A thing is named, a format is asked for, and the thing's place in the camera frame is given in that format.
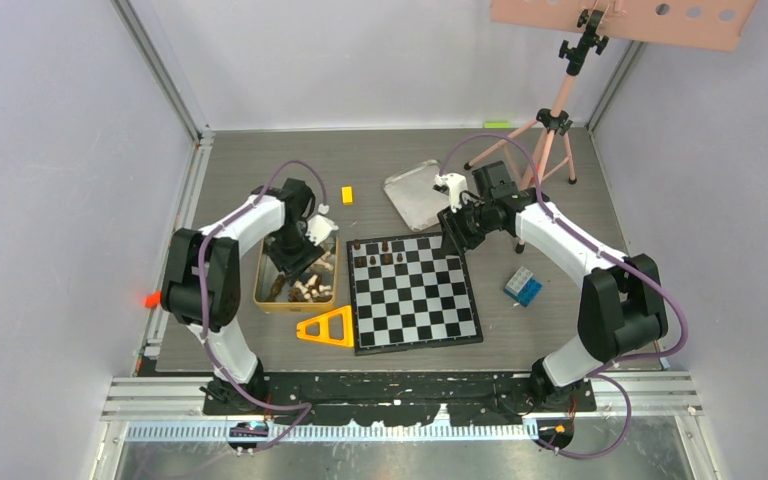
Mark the small green block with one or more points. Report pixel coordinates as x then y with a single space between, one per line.
496 125

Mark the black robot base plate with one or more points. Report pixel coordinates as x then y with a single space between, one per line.
394 398

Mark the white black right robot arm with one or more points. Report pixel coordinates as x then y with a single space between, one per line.
621 307

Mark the red orange block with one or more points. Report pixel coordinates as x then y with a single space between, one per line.
153 300

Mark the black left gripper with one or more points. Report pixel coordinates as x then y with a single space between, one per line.
292 265

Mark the blue white lego block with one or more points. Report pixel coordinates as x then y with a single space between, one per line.
523 287

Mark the tin lid with bears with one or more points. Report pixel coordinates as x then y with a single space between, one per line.
412 194

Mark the gold tin box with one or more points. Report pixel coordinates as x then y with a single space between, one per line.
314 291

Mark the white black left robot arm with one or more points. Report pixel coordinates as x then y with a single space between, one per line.
201 287

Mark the black white folding chessboard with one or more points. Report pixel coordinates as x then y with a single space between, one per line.
426 301

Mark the yellow triangular toy frame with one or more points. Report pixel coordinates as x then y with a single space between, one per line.
333 328

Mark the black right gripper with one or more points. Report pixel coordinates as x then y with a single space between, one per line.
453 225

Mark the small yellow block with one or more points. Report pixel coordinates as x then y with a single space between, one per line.
347 195

